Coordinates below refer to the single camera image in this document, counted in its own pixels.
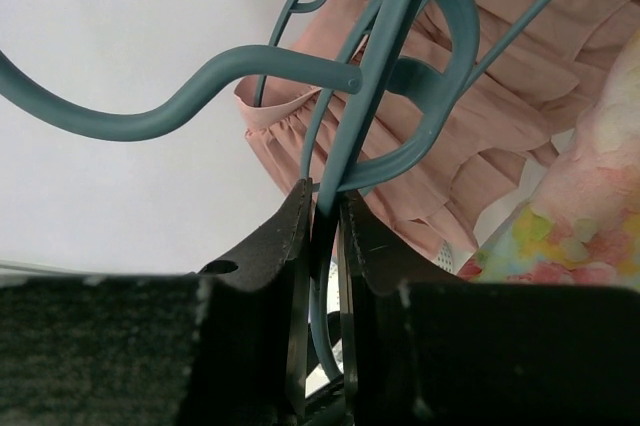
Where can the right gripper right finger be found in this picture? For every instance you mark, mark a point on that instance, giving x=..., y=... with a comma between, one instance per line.
x=423, y=347

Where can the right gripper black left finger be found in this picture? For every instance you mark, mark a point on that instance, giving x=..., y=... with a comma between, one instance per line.
x=224, y=346

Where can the pastel floral skirt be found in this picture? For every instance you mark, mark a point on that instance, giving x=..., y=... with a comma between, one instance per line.
x=581, y=224

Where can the pink ruffled skirt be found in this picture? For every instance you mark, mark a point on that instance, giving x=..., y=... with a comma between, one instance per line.
x=535, y=89

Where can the teal hanger with pink skirt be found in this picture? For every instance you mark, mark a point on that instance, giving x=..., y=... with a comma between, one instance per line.
x=272, y=60

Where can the teal empty hanger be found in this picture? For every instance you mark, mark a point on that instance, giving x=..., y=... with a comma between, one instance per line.
x=501, y=45

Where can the white plastic basket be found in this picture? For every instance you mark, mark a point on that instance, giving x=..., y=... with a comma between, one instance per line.
x=444, y=259

